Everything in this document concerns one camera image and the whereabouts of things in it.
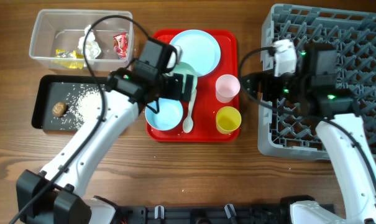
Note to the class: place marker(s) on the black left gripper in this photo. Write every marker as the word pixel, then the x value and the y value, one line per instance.
pixel 174 91

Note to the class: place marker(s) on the pink plastic cup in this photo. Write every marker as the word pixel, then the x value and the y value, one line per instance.
pixel 227 87

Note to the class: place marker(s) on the black tray bin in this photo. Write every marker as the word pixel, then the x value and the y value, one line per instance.
pixel 39 113

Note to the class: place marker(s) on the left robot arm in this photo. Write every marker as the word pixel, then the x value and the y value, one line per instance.
pixel 55 194

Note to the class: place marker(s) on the light blue bowl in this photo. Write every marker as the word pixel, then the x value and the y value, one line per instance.
pixel 169 116

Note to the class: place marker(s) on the light blue plate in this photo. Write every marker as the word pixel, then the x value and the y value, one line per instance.
pixel 199 50

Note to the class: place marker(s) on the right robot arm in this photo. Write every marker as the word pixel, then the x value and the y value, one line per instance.
pixel 308 89

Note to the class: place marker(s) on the white plastic spoon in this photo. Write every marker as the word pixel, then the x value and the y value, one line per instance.
pixel 188 122

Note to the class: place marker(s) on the white rice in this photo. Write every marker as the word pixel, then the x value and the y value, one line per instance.
pixel 83 100

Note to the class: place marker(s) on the white napkin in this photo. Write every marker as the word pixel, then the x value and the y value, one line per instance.
pixel 93 49

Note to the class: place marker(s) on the red snack wrapper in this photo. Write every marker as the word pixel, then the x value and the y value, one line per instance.
pixel 121 44

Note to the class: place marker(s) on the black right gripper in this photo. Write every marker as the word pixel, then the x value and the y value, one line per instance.
pixel 267 79

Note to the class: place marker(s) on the yellow snack wrapper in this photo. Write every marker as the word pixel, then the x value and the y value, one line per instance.
pixel 68 59

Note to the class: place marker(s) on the mint green bowl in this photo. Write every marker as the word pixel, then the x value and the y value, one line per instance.
pixel 186 69

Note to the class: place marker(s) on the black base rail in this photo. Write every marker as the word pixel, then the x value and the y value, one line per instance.
pixel 206 214

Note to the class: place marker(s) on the brown food ball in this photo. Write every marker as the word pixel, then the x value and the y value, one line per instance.
pixel 59 109

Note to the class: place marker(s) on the yellow plastic cup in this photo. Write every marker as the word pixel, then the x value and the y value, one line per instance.
pixel 228 119

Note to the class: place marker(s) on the clear plastic bin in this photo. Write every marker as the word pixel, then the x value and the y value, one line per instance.
pixel 62 28

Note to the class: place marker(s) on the red plastic tray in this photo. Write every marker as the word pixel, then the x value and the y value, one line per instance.
pixel 206 105

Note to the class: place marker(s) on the grey dishwasher rack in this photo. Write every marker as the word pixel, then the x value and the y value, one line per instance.
pixel 353 35

